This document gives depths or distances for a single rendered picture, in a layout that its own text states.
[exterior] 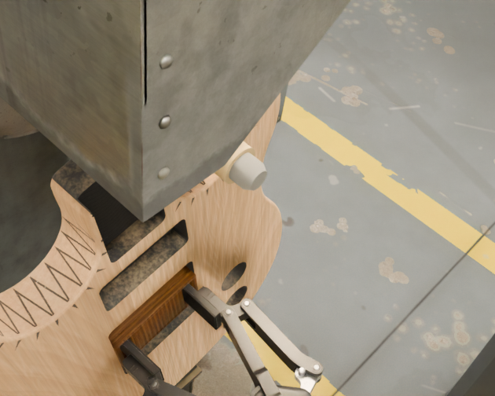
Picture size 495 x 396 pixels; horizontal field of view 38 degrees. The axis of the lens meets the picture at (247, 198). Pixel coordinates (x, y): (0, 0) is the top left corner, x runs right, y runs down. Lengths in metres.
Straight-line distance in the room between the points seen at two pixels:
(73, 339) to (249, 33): 0.35
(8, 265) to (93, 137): 0.80
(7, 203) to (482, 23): 2.38
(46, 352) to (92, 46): 0.34
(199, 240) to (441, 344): 1.42
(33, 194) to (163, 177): 0.73
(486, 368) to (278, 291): 0.63
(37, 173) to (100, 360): 0.41
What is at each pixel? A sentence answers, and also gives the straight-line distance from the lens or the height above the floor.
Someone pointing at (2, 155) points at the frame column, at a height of 0.96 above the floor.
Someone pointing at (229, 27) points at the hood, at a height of 1.47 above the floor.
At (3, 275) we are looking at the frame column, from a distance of 1.10.
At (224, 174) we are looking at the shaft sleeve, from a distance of 0.51.
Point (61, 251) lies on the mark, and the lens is 0.55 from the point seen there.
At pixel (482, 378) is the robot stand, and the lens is 1.62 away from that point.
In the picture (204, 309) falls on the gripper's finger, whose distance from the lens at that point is 0.66.
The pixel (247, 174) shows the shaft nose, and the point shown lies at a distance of 0.51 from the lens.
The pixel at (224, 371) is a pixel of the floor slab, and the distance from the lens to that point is 1.82.
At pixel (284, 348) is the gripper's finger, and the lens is 0.65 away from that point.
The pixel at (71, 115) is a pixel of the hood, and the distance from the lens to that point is 0.31.
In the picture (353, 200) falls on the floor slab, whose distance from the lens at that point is 2.20.
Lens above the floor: 1.64
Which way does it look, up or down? 50 degrees down
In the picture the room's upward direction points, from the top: 10 degrees clockwise
